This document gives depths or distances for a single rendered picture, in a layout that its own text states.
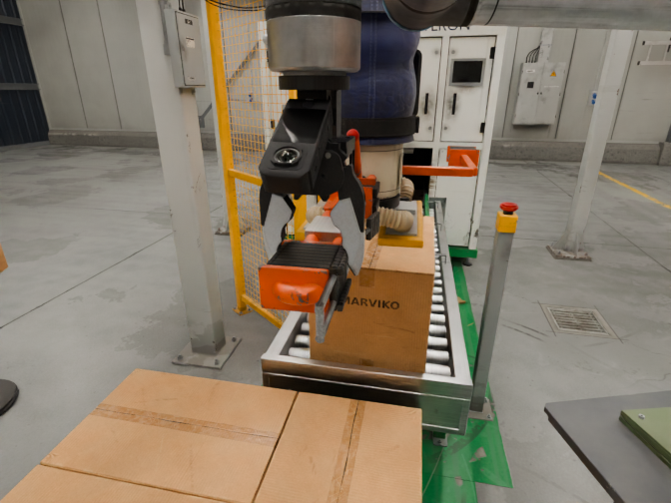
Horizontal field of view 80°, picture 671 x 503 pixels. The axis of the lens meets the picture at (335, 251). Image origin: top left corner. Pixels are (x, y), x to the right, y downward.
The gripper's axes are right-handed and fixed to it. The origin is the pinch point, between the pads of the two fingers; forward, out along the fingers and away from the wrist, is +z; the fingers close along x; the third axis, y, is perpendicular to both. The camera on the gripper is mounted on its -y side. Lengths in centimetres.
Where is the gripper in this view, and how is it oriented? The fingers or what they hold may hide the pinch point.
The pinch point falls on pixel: (313, 266)
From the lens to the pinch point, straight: 45.5
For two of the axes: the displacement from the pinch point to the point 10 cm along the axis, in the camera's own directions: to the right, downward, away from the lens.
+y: 1.9, -3.7, 9.1
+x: -9.8, -0.7, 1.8
